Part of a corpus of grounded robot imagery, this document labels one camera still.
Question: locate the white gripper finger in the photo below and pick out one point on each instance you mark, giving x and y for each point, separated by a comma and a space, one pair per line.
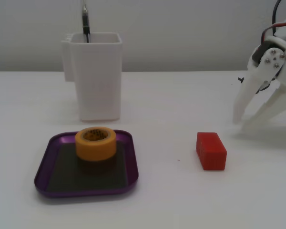
281, 102
252, 86

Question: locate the red rectangular cube block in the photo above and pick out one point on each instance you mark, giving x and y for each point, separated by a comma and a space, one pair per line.
212, 155

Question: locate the white square plastic container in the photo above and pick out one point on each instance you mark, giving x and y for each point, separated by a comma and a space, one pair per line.
97, 78

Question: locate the yellow masking tape roll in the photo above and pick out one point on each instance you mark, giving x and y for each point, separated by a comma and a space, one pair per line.
95, 150

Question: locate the black ballpoint pen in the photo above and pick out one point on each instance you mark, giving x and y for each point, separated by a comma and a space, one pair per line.
85, 23

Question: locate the purple metal tray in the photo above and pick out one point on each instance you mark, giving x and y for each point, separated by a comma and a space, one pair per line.
52, 146

